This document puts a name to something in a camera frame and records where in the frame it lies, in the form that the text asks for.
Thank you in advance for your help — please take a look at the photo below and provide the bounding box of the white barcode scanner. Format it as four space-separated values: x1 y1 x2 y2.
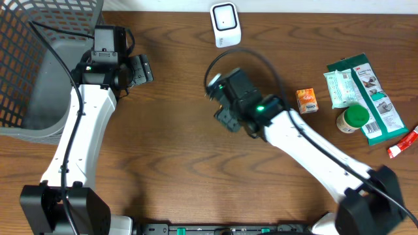
210 2 242 48

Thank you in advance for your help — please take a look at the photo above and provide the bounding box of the mint green wipes pack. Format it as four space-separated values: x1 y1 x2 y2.
324 69 358 109

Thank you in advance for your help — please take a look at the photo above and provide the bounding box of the orange small carton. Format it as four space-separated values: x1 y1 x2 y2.
295 88 319 114

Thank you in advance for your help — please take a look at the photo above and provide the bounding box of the red snack stick packet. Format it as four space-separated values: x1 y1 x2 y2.
387 127 417 159

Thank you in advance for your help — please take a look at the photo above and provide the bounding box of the green lid spice jar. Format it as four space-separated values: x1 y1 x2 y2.
336 104 370 134

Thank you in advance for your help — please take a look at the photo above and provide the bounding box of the grey plastic mesh basket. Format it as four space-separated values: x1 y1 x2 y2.
1 0 104 144

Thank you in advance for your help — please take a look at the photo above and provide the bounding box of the green 3M glove package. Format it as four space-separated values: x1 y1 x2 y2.
327 54 408 146

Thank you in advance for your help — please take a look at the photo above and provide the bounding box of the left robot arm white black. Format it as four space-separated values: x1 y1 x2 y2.
20 25 153 235

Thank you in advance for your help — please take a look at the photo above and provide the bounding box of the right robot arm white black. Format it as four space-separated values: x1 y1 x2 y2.
204 69 407 234

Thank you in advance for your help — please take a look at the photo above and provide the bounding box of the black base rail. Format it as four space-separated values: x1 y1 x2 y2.
134 223 312 235

